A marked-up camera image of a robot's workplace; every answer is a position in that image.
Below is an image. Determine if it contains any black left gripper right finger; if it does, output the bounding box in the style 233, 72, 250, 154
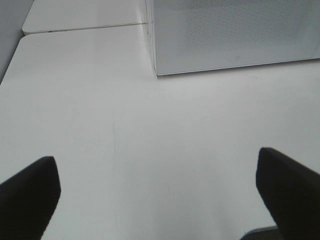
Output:
255, 147, 320, 240

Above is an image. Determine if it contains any white microwave oven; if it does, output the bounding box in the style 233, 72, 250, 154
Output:
145, 0, 320, 77

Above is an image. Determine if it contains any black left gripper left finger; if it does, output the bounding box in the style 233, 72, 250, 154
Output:
0, 156, 61, 240

